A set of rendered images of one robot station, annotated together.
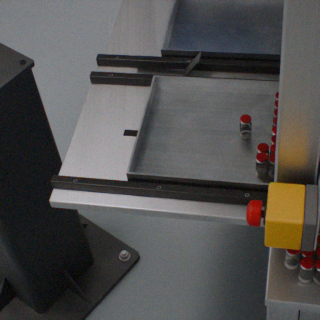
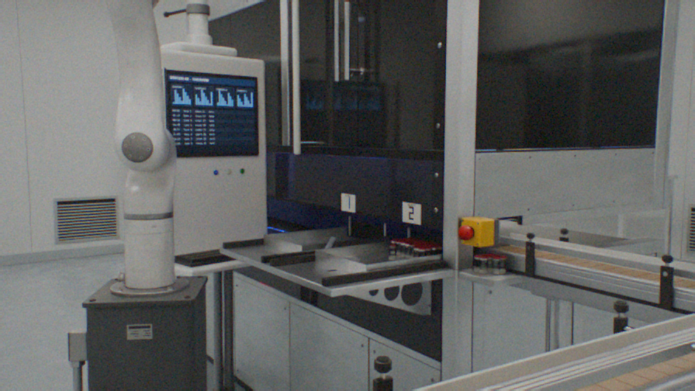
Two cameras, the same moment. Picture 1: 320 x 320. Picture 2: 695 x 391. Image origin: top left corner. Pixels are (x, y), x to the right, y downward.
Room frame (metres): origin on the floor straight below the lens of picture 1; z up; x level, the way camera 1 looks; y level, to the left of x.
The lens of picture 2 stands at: (-0.24, 1.36, 1.26)
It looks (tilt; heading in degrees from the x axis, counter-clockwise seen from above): 6 degrees down; 309
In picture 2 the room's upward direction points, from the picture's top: straight up
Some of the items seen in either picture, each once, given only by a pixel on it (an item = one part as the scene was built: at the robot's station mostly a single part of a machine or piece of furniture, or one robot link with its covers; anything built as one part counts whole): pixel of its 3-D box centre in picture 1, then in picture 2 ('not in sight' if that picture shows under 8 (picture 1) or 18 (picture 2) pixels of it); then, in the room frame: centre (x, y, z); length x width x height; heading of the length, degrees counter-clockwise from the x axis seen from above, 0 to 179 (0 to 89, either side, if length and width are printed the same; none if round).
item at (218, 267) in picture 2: not in sight; (225, 259); (1.58, -0.16, 0.79); 0.45 x 0.28 x 0.03; 83
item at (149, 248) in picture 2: not in sight; (150, 252); (1.17, 0.43, 0.95); 0.19 x 0.19 x 0.18
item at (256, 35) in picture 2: not in sight; (256, 75); (1.82, -0.55, 1.51); 0.49 x 0.01 x 0.59; 163
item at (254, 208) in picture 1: (258, 213); (467, 233); (0.56, -0.14, 1.00); 0.04 x 0.04 x 0.04; 73
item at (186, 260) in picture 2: not in sight; (229, 253); (1.55, -0.16, 0.82); 0.40 x 0.14 x 0.02; 83
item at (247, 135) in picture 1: (245, 127); (392, 252); (0.83, -0.17, 0.90); 0.02 x 0.02 x 0.04
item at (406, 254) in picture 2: (277, 133); (410, 250); (0.80, -0.22, 0.91); 0.18 x 0.02 x 0.05; 163
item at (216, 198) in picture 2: not in sight; (202, 150); (1.76, -0.20, 1.19); 0.50 x 0.19 x 0.78; 83
